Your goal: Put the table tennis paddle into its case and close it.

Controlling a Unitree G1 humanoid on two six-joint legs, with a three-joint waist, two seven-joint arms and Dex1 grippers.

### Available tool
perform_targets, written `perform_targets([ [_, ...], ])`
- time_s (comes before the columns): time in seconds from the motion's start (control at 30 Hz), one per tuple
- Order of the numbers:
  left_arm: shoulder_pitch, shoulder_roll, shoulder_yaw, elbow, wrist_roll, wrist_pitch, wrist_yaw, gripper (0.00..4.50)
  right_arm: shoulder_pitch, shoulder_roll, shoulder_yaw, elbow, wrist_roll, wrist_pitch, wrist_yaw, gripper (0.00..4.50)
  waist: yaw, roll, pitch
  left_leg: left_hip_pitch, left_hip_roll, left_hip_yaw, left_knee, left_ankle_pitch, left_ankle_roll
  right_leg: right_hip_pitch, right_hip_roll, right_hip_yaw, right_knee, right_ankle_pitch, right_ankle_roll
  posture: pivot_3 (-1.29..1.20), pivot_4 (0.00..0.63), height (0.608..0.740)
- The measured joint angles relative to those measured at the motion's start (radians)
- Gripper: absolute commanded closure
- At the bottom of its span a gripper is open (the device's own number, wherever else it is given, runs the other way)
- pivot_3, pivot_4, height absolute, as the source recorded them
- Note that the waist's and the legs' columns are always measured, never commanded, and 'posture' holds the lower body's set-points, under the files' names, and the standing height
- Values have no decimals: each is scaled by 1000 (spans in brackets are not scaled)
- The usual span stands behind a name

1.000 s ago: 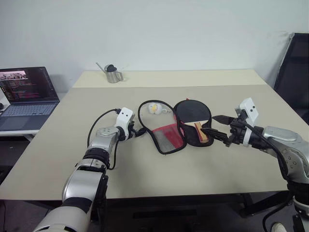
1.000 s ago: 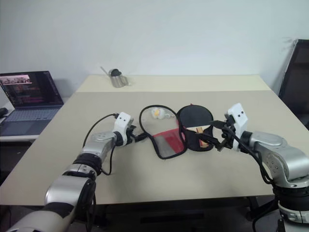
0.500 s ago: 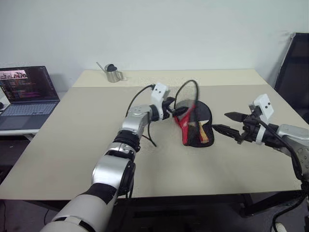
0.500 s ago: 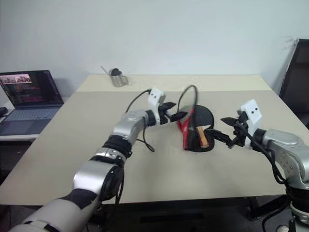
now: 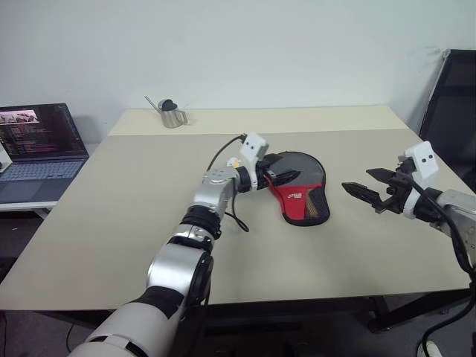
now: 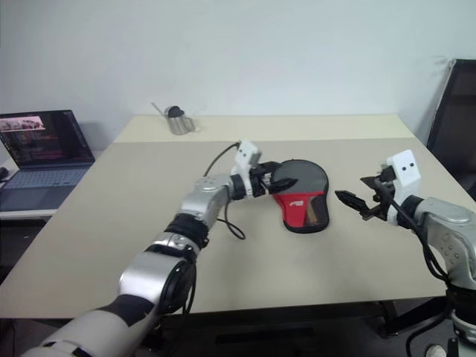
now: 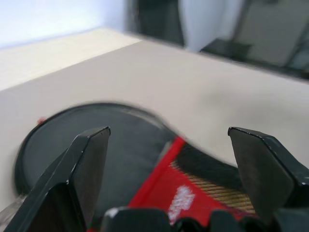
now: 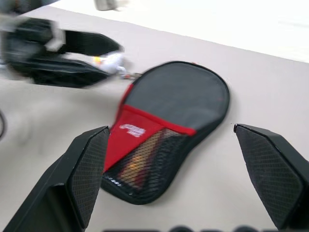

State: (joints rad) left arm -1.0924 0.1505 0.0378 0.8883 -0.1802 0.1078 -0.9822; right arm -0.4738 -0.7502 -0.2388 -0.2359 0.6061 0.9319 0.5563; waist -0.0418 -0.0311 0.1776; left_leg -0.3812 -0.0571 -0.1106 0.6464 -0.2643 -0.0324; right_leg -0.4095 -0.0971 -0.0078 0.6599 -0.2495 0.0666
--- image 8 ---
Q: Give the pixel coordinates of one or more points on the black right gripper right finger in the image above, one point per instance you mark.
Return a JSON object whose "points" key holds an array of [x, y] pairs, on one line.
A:
{"points": [[272, 174]]}

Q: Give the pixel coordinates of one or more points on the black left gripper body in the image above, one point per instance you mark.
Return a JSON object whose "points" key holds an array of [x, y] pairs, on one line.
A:
{"points": [[26, 43]]}

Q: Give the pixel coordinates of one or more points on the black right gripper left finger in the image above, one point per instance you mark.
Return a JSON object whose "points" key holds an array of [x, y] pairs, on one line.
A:
{"points": [[72, 174]]}

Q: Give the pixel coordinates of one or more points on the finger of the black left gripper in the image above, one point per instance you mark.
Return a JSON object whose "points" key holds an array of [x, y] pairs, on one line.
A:
{"points": [[91, 43], [67, 72]]}

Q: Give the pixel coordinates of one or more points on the white zipper pull charm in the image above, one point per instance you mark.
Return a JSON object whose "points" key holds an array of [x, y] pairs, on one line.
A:
{"points": [[113, 61]]}

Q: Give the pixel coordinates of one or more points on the black red paddle case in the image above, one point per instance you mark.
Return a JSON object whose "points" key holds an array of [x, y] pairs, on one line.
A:
{"points": [[181, 96]]}

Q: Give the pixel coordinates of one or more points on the grey cylindrical object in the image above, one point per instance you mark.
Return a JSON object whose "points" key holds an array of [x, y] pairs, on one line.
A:
{"points": [[108, 4]]}

